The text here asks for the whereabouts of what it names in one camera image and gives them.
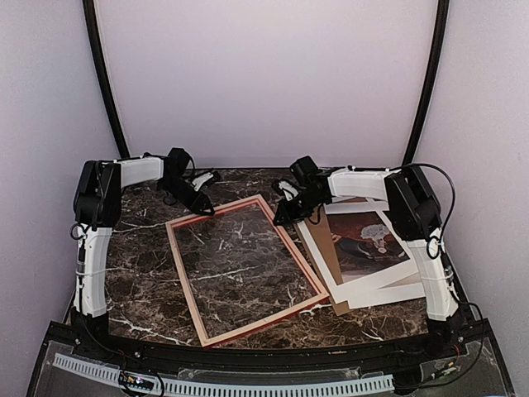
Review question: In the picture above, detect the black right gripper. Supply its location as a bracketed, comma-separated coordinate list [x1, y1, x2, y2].
[274, 189, 325, 226]

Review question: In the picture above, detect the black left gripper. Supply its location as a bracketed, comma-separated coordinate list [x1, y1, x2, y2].
[158, 176, 214, 215]

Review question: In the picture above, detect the brown cardboard backing board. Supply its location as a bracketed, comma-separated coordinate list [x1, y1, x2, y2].
[307, 214, 422, 318]

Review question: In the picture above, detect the red wooden picture frame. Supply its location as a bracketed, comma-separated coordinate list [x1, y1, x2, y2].
[164, 194, 330, 349]

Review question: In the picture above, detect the clear acrylic sheet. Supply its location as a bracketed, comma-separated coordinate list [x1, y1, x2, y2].
[173, 202, 322, 338]

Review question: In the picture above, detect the dark flower photo print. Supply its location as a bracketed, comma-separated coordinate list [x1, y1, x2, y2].
[326, 211, 419, 289]

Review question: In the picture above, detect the white photo mat board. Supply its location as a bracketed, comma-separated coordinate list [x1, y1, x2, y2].
[295, 198, 425, 309]

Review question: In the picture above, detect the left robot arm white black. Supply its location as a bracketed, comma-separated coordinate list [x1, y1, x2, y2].
[70, 148, 220, 361]

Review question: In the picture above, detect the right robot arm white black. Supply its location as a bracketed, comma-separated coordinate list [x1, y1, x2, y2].
[272, 156, 460, 326]

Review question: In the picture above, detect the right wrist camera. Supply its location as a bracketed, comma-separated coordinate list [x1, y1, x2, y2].
[274, 179, 299, 201]

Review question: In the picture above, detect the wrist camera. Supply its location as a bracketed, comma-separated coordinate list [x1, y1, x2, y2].
[191, 170, 221, 192]
[274, 179, 299, 201]

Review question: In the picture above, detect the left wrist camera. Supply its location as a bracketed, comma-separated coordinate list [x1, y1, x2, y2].
[191, 170, 221, 192]

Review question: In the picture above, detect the white slotted cable duct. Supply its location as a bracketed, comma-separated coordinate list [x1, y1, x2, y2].
[53, 353, 394, 397]

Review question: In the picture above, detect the black front table rail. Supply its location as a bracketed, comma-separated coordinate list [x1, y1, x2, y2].
[38, 322, 468, 373]

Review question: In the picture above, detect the left black corner post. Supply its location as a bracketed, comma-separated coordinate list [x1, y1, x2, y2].
[82, 0, 131, 159]

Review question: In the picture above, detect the black corner post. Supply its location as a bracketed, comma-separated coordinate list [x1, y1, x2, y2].
[82, 0, 131, 159]
[402, 0, 450, 165]

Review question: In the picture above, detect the right black corner post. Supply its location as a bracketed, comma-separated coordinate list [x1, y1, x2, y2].
[402, 0, 450, 165]

